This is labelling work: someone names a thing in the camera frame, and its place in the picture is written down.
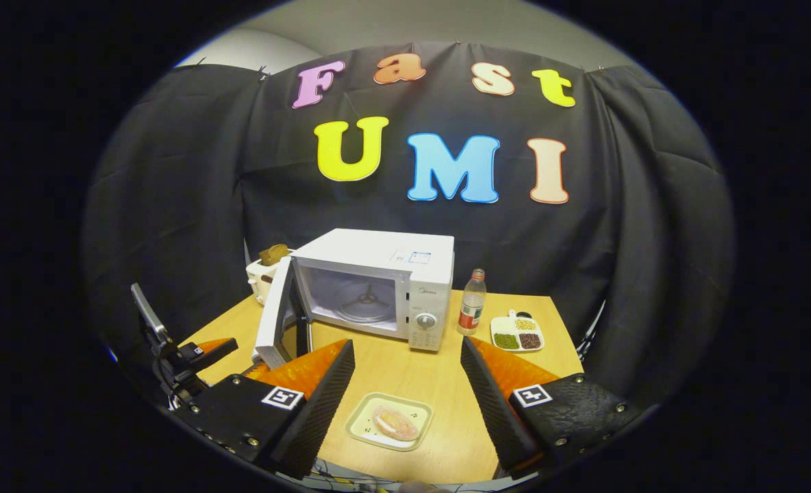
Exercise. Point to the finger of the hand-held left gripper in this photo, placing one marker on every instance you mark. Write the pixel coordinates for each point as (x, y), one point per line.
(214, 350)

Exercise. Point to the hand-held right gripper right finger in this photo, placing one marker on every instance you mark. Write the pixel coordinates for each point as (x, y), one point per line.
(498, 411)

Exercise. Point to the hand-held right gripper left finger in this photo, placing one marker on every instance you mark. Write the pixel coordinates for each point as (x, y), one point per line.
(313, 411)

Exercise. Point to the white microwave oven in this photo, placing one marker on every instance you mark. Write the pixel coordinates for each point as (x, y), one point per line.
(378, 257)

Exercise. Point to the glass microwave turntable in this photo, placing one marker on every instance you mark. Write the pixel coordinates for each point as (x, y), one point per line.
(366, 305)

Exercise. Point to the pale green square plate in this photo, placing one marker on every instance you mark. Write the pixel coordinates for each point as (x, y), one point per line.
(361, 423)

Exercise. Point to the white divided dish with beans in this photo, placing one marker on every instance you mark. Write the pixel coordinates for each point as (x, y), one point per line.
(517, 335)

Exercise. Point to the white toaster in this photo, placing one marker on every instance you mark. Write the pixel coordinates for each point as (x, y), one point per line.
(260, 277)

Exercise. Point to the clear plastic bottle red label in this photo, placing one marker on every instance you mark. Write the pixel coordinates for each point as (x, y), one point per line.
(472, 308)

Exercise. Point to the brown bread slice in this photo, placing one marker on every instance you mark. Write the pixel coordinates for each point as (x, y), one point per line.
(274, 254)

